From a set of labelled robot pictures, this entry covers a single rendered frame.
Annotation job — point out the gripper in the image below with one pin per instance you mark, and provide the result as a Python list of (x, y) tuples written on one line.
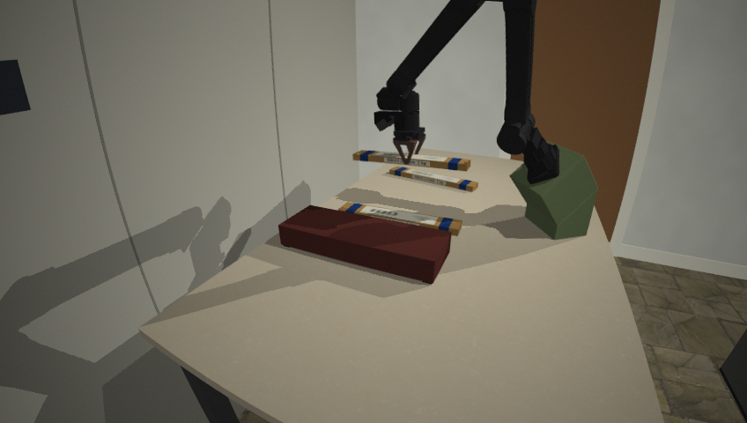
[(412, 124)]

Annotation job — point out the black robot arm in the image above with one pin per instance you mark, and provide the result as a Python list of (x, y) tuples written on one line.
[(514, 138)]

